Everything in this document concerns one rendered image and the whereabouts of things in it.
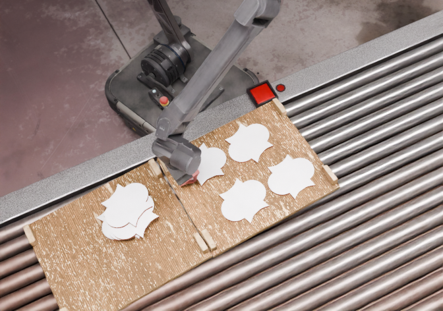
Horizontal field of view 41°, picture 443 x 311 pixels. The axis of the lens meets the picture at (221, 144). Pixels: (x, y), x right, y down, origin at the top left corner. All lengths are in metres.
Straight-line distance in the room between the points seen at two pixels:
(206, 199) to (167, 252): 0.18
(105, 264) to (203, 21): 1.96
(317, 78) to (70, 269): 0.95
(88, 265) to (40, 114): 1.59
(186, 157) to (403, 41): 0.90
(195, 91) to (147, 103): 1.28
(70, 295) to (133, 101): 1.30
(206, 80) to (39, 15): 2.23
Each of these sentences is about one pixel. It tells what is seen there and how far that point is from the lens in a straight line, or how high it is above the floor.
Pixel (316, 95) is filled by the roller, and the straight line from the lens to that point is 1.89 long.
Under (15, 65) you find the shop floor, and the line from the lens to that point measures 3.39.
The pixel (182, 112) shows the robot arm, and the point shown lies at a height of 1.23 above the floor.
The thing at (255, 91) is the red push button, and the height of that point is 0.93.
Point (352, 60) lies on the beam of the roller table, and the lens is 1.99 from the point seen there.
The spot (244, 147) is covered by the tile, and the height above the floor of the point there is 0.94.
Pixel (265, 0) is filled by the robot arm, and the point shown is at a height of 1.47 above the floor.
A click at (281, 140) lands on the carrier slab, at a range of 1.77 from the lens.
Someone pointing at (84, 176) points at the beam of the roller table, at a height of 0.92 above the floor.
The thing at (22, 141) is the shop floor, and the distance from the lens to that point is 3.09.
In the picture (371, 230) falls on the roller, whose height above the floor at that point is 0.92.
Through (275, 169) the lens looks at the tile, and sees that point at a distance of 1.71.
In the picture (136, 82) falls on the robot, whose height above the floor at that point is 0.24.
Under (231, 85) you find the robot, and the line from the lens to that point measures 2.75.
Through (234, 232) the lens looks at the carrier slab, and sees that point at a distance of 1.64.
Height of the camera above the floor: 2.45
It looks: 59 degrees down
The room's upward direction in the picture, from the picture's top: 6 degrees counter-clockwise
